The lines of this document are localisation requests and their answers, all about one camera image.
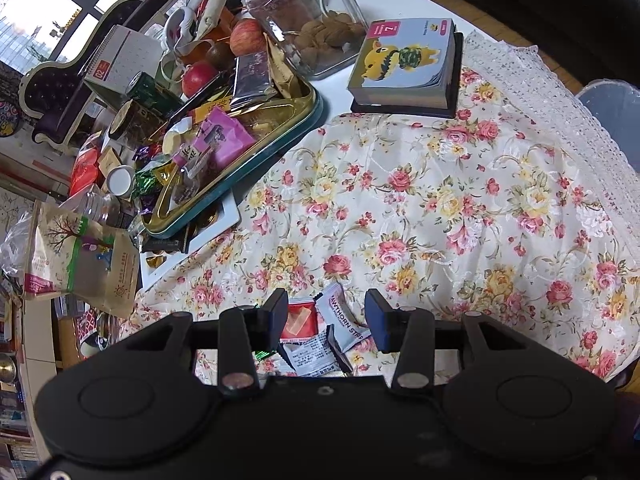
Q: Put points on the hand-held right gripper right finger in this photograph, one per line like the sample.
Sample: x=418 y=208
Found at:
x=376 y=320

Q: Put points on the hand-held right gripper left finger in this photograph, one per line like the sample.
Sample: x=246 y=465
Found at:
x=276 y=320

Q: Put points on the red white snack packet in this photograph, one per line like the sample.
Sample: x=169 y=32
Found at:
x=299 y=320

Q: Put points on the green candy packet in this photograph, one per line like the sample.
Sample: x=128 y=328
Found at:
x=263 y=355

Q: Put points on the grey snack packet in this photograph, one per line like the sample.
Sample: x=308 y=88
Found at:
x=310 y=357

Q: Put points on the white rectangular tray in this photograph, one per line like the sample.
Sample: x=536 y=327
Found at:
x=220 y=225

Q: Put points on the kraft paper snack bag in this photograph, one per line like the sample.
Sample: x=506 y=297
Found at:
x=100 y=280

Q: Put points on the teal tray of sweets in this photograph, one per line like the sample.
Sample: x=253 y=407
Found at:
x=280 y=135

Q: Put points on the pink snack packet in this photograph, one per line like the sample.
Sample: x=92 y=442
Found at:
x=227 y=137

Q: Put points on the white cup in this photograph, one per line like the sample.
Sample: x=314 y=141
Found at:
x=120 y=180

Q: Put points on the cork-lidded glass jar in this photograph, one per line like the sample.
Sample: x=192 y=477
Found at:
x=135 y=122

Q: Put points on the cartoon calendar block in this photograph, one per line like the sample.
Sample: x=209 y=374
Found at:
x=400 y=70

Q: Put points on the red apple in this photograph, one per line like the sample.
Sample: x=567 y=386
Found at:
x=247 y=37
x=197 y=80

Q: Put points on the green can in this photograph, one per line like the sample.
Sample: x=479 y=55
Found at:
x=150 y=92

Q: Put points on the clear plastic bag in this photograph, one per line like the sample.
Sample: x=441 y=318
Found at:
x=12 y=255

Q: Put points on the metal bowl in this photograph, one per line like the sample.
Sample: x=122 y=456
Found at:
x=7 y=367

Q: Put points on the brown kiwi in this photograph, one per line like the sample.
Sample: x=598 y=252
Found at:
x=221 y=52

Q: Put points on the large glass cookie jar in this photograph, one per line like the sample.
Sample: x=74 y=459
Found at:
x=325 y=35

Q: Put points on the white desk calendar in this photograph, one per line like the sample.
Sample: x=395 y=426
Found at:
x=125 y=60

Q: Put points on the translucent plastic bin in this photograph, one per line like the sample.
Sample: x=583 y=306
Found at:
x=610 y=110

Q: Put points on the ornate dark sofa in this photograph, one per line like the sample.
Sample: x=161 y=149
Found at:
x=60 y=85

